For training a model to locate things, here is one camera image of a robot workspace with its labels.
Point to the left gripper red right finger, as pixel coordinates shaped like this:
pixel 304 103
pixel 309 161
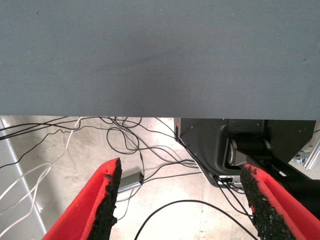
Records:
pixel 280 215

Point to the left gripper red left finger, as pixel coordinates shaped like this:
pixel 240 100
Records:
pixel 82 212

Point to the grey usb hub box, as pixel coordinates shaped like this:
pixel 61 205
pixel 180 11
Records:
pixel 130 181

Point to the aluminium profile bar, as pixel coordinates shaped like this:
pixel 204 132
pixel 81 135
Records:
pixel 310 157

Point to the black roller with grey caps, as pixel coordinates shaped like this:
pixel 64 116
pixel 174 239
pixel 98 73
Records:
pixel 250 145

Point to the light grey metal panel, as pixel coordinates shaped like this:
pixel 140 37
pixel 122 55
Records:
pixel 6 150

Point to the dark grey table cloth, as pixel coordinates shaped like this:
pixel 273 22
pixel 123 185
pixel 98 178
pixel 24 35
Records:
pixel 150 50

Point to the black base frame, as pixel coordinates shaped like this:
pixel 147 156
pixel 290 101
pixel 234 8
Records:
pixel 202 140

